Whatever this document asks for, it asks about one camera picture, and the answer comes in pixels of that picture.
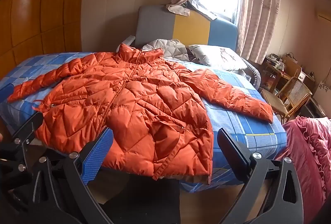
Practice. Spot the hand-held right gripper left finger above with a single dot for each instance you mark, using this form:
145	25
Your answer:
95	159

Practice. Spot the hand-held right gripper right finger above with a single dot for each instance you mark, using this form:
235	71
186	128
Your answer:
232	154

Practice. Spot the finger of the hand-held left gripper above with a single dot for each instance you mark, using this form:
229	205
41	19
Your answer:
27	131
6	93

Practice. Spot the orange puffer jacket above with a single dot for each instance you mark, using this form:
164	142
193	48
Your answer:
129	100

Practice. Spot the bed with blue plaid sheet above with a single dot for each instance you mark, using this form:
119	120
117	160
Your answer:
245	131

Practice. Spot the pink ruffled blanket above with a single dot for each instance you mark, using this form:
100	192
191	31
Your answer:
310	156

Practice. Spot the dark grey quilt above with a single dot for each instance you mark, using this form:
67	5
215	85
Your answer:
252	74

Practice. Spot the cluttered wooden desk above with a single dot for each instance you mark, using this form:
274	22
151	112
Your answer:
274	74

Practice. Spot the rattan chair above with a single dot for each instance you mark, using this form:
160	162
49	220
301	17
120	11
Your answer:
297	91

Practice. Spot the wooden wardrobe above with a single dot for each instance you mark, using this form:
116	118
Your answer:
38	7

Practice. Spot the grey printed pillow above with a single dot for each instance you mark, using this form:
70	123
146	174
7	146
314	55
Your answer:
214	56

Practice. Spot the wooden chair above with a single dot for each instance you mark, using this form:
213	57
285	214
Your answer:
292	66

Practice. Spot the white floral cloth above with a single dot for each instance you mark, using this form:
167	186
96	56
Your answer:
323	94

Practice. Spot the grey quilted blanket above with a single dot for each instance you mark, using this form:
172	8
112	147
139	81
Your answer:
168	48

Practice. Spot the grey padded armrest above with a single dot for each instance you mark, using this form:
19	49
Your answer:
130	40

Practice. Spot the grey yellow blue padded headboard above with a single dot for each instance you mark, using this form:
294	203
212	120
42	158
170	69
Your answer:
191	27

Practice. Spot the long beige patterned curtain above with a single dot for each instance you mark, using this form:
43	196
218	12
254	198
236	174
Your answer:
258	7

